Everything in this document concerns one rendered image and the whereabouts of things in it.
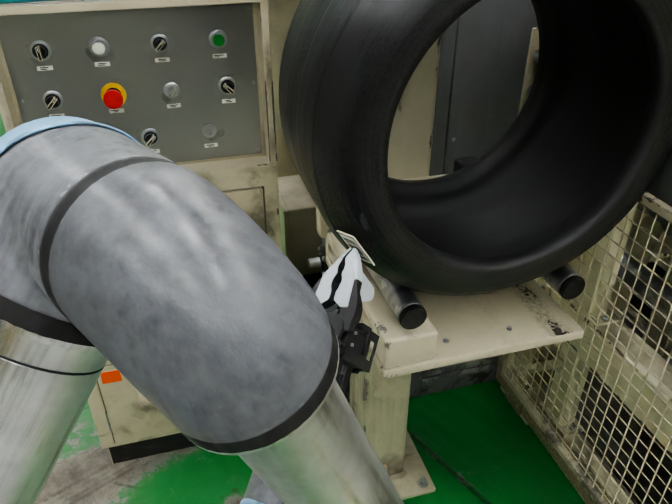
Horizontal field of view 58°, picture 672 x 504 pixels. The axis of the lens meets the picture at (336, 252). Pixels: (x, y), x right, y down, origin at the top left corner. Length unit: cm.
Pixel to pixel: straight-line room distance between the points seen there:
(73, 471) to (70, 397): 158
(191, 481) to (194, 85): 110
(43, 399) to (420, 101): 92
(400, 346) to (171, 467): 112
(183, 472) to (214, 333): 162
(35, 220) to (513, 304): 92
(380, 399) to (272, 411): 126
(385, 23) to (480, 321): 58
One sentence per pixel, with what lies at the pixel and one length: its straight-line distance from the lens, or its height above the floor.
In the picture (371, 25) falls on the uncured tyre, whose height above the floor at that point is 133.
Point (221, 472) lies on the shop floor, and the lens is 190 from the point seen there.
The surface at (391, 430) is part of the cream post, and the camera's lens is 170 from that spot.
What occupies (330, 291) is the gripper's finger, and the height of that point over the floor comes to 101.
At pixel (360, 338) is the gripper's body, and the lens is 80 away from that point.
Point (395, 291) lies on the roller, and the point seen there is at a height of 92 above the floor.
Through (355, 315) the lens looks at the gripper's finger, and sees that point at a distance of 77.
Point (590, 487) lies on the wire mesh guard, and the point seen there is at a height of 32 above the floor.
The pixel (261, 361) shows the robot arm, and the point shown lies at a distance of 33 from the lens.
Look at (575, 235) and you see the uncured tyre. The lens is 99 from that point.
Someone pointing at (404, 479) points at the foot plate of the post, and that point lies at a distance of 186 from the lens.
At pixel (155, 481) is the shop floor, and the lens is 193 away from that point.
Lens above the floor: 148
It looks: 32 degrees down
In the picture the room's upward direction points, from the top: straight up
